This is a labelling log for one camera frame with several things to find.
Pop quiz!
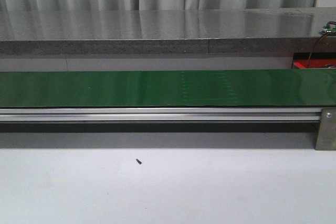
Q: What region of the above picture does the grey stone counter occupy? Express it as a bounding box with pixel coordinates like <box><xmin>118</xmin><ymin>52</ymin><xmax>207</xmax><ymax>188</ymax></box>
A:
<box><xmin>1</xmin><ymin>7</ymin><xmax>335</xmax><ymax>56</ymax></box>

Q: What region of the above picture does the red plastic tray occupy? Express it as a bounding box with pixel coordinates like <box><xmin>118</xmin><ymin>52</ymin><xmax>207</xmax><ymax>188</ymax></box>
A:
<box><xmin>291</xmin><ymin>52</ymin><xmax>335</xmax><ymax>69</ymax></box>

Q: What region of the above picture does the green conveyor belt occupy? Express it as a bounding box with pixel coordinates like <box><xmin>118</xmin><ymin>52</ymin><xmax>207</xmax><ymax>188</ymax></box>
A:
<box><xmin>1</xmin><ymin>69</ymin><xmax>335</xmax><ymax>108</ymax></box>

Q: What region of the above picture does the small green circuit board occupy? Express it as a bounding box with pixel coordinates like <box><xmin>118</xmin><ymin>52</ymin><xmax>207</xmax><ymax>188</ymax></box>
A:
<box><xmin>320</xmin><ymin>21</ymin><xmax>336</xmax><ymax>35</ymax></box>

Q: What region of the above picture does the aluminium conveyor frame rail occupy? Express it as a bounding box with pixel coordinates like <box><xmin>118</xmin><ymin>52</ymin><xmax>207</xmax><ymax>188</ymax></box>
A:
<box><xmin>1</xmin><ymin>107</ymin><xmax>322</xmax><ymax>122</ymax></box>

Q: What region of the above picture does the steel conveyor support bracket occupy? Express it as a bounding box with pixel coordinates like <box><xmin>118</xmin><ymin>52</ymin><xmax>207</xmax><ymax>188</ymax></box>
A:
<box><xmin>315</xmin><ymin>108</ymin><xmax>336</xmax><ymax>151</ymax></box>

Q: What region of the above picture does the red black wire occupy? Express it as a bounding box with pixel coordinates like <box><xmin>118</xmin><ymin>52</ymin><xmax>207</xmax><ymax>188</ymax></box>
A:
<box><xmin>306</xmin><ymin>20</ymin><xmax>336</xmax><ymax>69</ymax></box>

